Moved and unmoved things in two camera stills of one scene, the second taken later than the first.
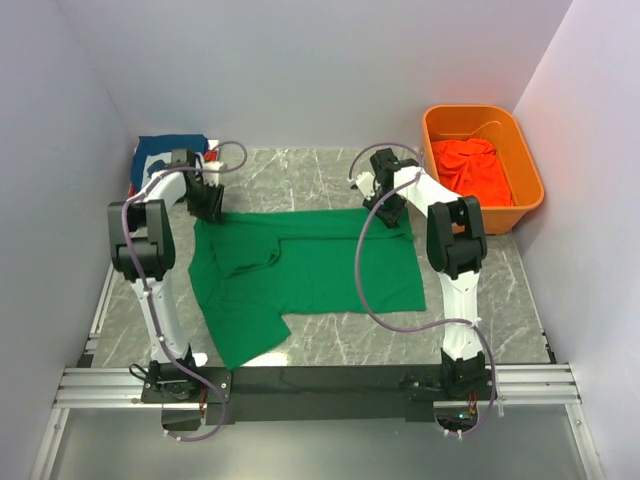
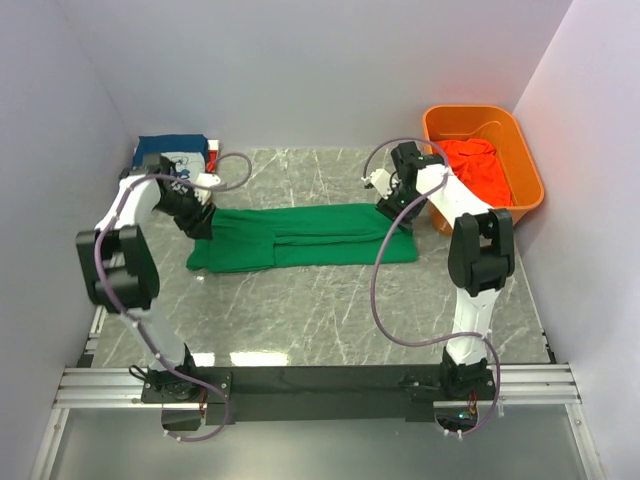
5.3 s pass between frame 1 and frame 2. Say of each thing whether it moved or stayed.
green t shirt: moved
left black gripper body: moved
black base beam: stayed
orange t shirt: stayed
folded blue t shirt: stayed
